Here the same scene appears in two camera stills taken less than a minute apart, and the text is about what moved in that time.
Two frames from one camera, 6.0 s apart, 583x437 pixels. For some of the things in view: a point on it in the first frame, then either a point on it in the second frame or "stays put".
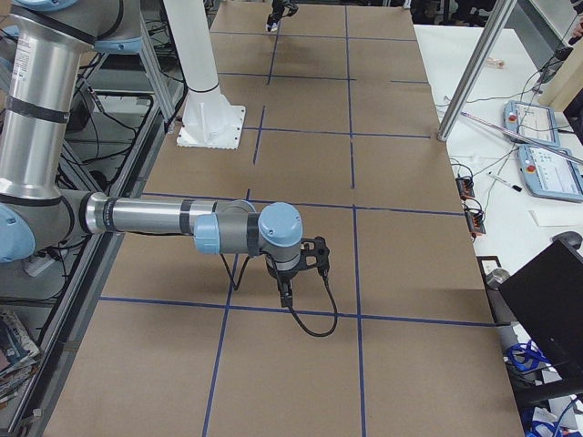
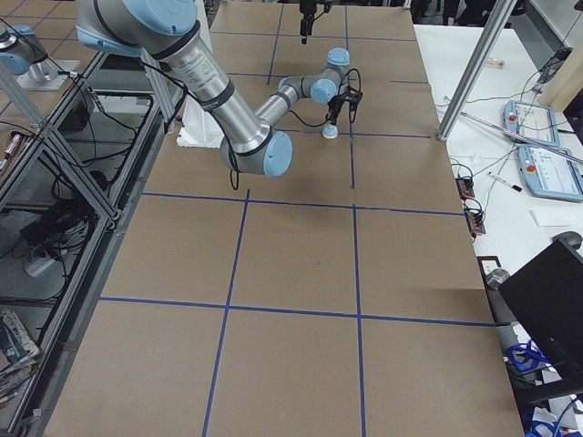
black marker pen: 506,182 stays put
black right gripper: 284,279 to 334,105
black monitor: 547,296 stays put
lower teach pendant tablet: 551,176 stays put
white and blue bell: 273,26 to 330,131
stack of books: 18,356 stays put
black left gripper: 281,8 to 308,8
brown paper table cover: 397,338 stays put
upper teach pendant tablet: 534,121 stays put
